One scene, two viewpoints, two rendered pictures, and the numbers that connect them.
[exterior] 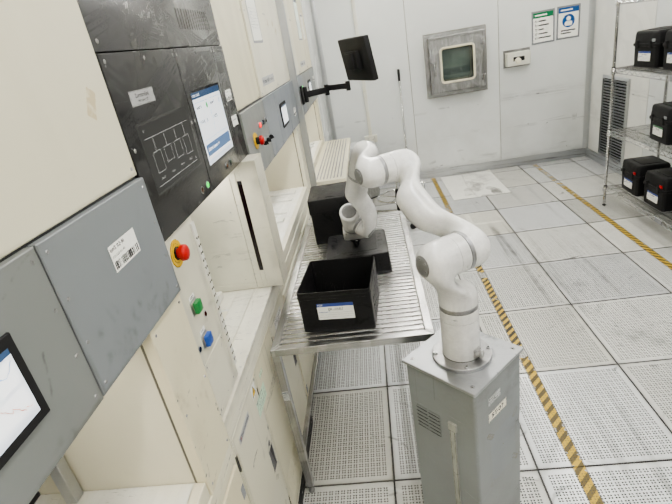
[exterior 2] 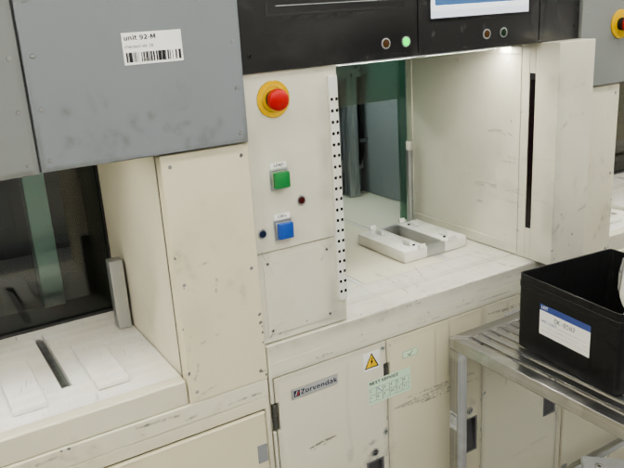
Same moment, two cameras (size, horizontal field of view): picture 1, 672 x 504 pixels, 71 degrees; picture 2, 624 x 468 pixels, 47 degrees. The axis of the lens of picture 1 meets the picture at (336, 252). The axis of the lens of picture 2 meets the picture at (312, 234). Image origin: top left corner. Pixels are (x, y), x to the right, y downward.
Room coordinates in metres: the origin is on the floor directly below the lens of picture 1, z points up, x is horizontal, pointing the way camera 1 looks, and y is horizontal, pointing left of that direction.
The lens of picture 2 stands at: (0.31, -0.70, 1.50)
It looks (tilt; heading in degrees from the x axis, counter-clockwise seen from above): 17 degrees down; 53
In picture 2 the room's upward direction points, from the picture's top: 4 degrees counter-clockwise
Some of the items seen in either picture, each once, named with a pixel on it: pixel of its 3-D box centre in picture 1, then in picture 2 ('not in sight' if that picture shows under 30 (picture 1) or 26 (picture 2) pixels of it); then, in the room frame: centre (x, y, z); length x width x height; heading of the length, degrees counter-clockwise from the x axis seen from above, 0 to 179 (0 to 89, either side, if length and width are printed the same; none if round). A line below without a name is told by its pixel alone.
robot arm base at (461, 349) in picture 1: (460, 330); not in sight; (1.25, -0.35, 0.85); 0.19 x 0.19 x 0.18
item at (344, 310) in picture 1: (340, 292); (612, 315); (1.64, 0.01, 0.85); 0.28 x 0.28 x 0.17; 78
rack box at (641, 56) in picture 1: (661, 46); not in sight; (3.66, -2.67, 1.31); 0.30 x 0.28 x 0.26; 178
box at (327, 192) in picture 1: (338, 211); not in sight; (2.50, -0.05, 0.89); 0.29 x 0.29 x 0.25; 85
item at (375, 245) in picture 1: (357, 250); not in sight; (2.06, -0.10, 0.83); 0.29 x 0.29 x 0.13; 85
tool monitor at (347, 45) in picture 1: (336, 70); not in sight; (3.36, -0.22, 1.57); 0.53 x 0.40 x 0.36; 83
